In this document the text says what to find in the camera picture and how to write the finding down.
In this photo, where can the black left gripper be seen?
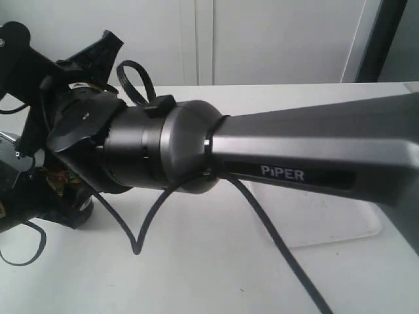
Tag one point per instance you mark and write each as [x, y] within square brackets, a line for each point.
[31, 196]

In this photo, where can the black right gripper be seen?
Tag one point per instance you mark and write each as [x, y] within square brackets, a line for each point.
[75, 114]

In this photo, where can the dark soy sauce bottle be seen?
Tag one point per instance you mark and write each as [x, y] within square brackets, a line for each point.
[58, 176]

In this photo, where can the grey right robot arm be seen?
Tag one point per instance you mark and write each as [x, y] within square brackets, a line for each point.
[365, 149]

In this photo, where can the white cabinet behind table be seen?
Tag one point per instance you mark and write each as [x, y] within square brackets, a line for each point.
[211, 42]

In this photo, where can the white rectangular plastic tray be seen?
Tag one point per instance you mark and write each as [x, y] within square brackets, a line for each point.
[306, 219]

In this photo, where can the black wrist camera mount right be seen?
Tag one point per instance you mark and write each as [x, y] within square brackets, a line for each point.
[22, 68]

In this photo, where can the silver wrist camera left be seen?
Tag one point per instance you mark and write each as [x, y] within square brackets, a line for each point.
[14, 161]

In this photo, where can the dark vertical post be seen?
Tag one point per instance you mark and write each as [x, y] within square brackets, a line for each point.
[380, 40]

